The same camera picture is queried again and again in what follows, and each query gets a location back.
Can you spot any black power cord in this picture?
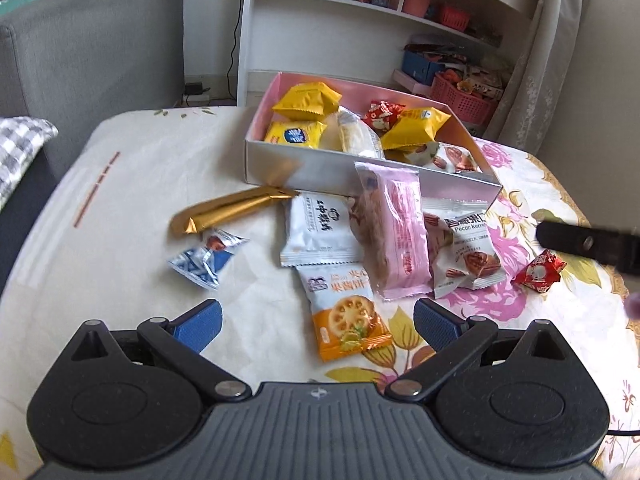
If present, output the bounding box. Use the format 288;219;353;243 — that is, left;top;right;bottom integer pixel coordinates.
225;7;242;97

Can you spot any plain yellow snack packet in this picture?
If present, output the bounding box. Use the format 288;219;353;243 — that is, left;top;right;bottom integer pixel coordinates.
272;82;343;122

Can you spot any grey sofa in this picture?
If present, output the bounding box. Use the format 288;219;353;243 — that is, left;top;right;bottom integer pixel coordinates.
0;0;187;171

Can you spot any blue storage box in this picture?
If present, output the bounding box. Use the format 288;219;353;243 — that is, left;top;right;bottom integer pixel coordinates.
402;50;446;86

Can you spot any white pecan snack packet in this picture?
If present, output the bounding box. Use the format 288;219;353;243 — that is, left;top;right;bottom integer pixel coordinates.
445;145;482;173
422;199;502;298
404;142;453;171

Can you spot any yellow packet with blue label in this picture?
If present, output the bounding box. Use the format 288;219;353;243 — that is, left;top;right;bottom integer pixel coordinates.
263;120;328;150

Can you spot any white shelf unit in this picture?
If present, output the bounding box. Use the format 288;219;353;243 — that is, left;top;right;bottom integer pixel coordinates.
236;0;543;108

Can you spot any patterned sheer curtain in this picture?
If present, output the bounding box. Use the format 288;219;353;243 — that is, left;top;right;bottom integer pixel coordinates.
482;0;601;156

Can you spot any small red basket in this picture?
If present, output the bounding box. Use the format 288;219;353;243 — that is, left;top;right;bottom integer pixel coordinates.
439;2;472;31

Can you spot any large pink storage basket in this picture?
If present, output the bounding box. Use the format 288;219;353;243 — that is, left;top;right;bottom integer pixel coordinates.
431;71;499;126

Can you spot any grey checkered cloth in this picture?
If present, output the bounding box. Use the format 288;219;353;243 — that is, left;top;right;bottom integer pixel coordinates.
0;116;60;208

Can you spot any floral tablecloth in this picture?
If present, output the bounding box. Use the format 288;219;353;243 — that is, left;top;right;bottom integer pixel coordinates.
0;105;640;480

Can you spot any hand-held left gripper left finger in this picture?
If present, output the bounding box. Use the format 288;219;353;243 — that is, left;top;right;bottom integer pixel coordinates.
65;298;252;403

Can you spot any pink flat tray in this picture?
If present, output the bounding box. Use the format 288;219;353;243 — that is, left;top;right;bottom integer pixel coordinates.
392;69;433;97

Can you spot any yellow packet with brown print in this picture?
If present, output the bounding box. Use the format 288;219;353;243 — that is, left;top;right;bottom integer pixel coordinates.
381;107;452;151

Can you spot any gold stick packet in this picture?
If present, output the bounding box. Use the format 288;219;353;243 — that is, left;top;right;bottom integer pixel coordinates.
187;191;301;236
170;186;281;237

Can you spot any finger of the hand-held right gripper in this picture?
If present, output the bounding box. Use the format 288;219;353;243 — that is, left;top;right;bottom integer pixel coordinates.
536;219;640;276

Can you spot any white packet with black print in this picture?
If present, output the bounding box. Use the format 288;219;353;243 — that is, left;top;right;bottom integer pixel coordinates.
279;192;362;267

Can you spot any clear-wrapped cream pastry packet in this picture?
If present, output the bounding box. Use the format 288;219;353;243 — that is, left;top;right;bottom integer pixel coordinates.
320;106;386;160

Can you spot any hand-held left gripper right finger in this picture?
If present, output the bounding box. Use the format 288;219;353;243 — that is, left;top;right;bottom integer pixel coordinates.
385;298;573;403

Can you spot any pink cardboard box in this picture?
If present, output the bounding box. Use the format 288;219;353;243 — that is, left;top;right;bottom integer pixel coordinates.
243;72;503;211

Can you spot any red candy packet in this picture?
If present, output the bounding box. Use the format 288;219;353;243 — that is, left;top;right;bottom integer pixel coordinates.
362;100;407;133
511;249;568;293

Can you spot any blue and white candy packet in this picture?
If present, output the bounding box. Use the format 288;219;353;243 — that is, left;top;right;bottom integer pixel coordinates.
166;228;250;291

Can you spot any orange and white snack packet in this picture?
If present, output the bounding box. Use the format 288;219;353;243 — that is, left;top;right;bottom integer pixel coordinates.
295;262;393;362

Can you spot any pink snack packet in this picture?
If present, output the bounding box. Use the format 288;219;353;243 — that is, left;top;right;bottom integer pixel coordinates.
354;161;435;302

